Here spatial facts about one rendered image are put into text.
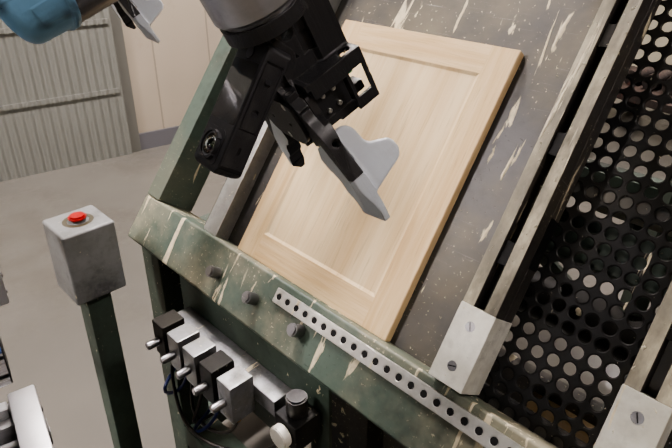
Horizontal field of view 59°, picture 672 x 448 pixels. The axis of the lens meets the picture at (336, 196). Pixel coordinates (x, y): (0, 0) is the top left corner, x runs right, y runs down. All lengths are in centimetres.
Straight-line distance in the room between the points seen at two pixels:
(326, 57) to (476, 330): 55
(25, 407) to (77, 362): 165
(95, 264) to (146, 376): 101
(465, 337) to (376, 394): 19
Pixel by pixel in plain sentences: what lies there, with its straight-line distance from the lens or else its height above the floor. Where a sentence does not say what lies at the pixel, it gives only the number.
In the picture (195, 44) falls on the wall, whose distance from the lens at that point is 442.
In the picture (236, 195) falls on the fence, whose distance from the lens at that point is 136.
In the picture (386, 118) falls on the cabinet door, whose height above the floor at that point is 119.
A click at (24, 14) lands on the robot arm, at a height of 151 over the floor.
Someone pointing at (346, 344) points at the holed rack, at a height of 89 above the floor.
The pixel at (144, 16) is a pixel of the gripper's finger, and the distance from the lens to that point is 111.
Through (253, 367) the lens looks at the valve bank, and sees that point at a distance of 125.
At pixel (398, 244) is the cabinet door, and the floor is 102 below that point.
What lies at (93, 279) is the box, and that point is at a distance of 147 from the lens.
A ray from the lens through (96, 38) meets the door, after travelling 416.
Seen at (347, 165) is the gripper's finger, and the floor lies 138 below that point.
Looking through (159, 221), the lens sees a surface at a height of 88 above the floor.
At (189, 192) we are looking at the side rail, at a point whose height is 90.
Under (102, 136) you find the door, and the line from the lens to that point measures 431.
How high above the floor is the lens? 158
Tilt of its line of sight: 26 degrees down
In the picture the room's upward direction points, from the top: straight up
